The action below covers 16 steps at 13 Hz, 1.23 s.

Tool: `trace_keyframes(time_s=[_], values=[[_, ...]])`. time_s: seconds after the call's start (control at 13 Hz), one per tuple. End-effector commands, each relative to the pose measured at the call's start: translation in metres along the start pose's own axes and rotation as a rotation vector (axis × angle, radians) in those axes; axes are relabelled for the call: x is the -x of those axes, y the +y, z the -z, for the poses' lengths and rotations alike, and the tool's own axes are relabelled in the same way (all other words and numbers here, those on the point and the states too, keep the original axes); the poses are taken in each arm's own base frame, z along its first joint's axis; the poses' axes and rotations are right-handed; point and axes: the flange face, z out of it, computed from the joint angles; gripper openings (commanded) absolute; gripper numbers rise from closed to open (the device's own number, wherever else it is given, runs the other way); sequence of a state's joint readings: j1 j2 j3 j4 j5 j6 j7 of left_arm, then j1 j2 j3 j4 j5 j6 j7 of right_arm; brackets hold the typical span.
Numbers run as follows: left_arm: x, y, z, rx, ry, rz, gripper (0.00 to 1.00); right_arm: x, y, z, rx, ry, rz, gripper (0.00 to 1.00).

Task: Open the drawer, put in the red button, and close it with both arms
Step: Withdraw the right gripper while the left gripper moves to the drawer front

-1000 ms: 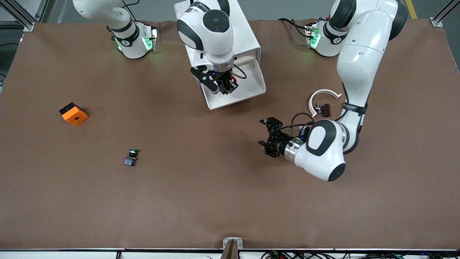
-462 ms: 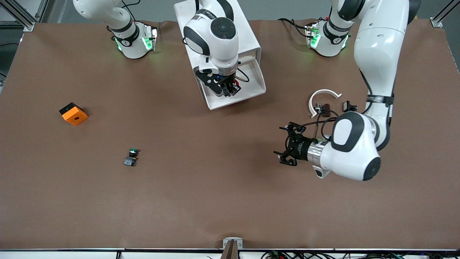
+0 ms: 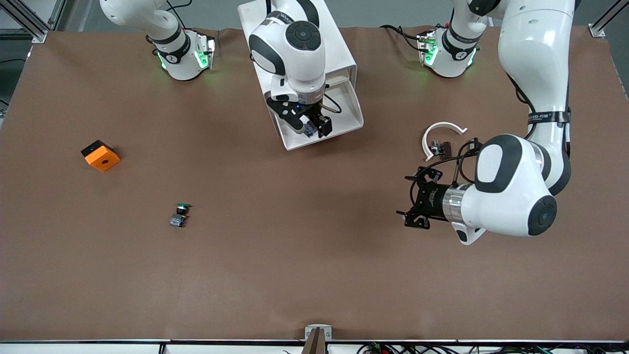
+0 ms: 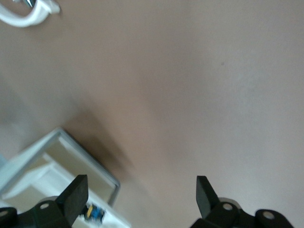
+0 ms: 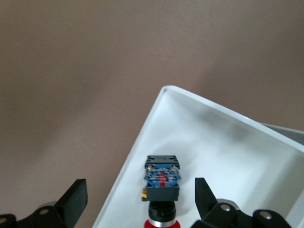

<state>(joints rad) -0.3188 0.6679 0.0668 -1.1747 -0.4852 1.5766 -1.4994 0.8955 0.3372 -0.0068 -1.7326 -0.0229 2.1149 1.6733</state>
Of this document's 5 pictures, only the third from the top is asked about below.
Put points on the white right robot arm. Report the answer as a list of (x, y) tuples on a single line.
[(295, 54)]

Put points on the aluminium frame profile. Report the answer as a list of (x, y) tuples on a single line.
[(29, 22), (602, 24)]

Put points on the green push button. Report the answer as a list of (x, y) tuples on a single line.
[(183, 208)]

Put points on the grey metal mount bracket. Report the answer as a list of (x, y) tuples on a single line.
[(318, 334)]

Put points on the brown table cover mat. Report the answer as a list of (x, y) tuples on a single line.
[(314, 246)]

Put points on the orange black square block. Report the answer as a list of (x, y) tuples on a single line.
[(103, 160)]

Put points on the metal base connector box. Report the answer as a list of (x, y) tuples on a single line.
[(206, 49), (426, 46)]

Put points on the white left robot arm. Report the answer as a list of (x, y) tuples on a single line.
[(535, 49)]

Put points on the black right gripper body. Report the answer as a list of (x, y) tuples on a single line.
[(314, 115)]

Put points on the white drawer cabinet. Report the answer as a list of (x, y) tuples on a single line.
[(339, 44)]

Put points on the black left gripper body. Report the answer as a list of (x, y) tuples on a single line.
[(431, 200)]

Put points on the white curved pipe clamp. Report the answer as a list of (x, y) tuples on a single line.
[(442, 124)]

